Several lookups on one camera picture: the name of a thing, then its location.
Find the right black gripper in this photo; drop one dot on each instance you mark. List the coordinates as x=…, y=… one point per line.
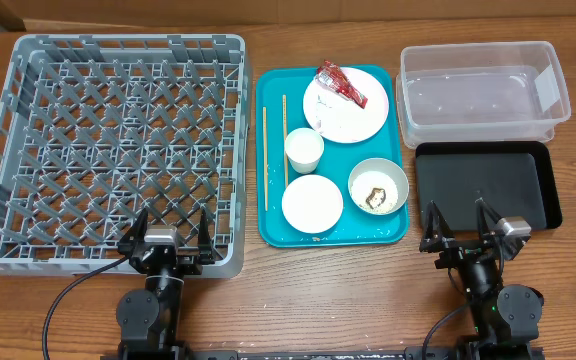
x=461, y=251

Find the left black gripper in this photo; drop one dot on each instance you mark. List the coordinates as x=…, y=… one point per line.
x=193, y=264

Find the grey bowl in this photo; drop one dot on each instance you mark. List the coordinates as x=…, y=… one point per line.
x=389, y=168

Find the rice and food scraps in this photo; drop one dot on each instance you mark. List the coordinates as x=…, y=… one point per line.
x=374, y=192

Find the small white bowl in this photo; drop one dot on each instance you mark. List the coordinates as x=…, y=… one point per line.
x=312, y=204

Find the large white round plate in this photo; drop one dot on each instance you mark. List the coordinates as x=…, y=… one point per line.
x=343, y=121

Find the white plastic cup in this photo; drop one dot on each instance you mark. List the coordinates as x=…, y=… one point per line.
x=305, y=148

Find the red snack wrapper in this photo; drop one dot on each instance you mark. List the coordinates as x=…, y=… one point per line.
x=331, y=76

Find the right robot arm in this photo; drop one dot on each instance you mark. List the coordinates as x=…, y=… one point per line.
x=505, y=317

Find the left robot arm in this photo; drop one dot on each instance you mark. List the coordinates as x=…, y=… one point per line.
x=148, y=317

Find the black plastic tray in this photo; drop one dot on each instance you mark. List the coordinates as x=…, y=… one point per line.
x=515, y=178

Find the clear plastic bin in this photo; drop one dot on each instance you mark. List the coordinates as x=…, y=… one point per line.
x=493, y=91

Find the grey plastic dish rack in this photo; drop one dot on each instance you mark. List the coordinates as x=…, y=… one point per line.
x=95, y=129

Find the left wooden chopstick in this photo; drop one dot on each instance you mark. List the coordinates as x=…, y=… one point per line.
x=265, y=156

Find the teal plastic serving tray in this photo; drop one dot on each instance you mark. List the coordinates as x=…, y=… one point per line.
x=355, y=226

